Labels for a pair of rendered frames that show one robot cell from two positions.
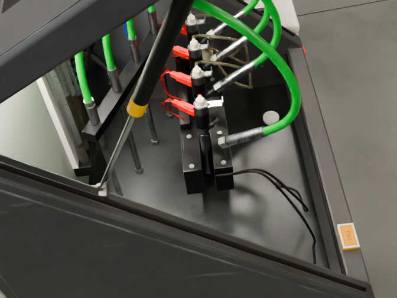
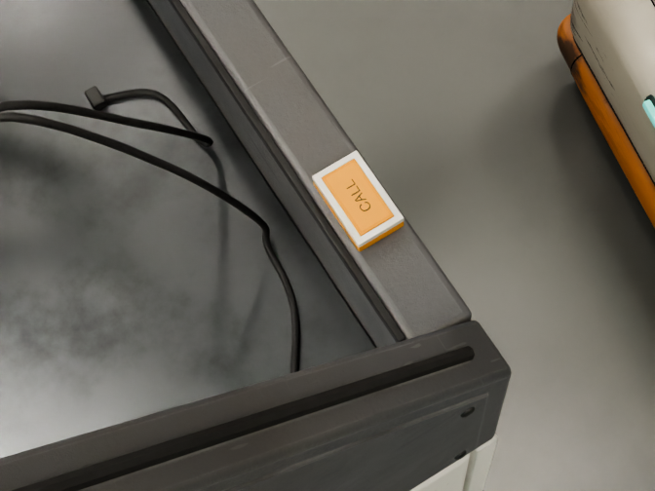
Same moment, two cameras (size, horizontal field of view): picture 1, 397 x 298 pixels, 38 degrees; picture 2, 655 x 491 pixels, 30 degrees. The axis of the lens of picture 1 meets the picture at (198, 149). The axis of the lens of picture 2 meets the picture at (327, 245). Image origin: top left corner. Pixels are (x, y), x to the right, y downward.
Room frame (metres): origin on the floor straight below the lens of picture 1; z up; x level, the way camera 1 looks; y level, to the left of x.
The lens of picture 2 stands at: (0.27, -0.12, 1.59)
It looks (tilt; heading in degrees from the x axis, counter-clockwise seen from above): 68 degrees down; 337
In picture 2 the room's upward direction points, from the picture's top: 10 degrees counter-clockwise
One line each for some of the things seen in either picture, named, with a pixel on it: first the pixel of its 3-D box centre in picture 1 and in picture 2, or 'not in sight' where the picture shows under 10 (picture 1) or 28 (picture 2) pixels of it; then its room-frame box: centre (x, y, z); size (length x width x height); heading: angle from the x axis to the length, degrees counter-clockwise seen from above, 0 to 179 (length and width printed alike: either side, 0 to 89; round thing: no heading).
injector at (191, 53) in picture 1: (203, 83); not in sight; (0.90, -0.03, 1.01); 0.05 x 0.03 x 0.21; 88
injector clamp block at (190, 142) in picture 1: (204, 129); not in sight; (0.86, -0.02, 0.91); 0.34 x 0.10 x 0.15; 178
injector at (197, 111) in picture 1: (210, 139); not in sight; (0.74, -0.03, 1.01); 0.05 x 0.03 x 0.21; 88
